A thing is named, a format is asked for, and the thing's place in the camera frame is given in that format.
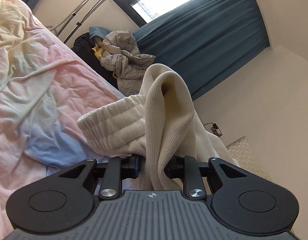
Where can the pastel bed sheet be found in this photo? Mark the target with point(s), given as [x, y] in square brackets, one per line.
[44, 85]

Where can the window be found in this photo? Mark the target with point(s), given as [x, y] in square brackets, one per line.
[154, 2]

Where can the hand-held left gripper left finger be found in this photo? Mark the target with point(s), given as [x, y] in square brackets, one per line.
[136, 166]

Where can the white quilted pillow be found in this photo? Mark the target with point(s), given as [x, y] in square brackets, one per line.
[248, 155]

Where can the yellow cloth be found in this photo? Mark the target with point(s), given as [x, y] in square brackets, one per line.
[98, 52]

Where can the grey quilted jacket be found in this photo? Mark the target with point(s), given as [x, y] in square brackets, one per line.
[124, 65]

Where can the cream pants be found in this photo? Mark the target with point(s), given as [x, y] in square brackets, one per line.
[169, 120]

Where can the black clothes pile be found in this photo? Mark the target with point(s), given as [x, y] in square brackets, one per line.
[86, 50]

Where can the teal pillow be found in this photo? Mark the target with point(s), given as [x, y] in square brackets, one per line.
[97, 31]

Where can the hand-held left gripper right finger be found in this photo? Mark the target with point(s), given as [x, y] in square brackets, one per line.
[187, 167]

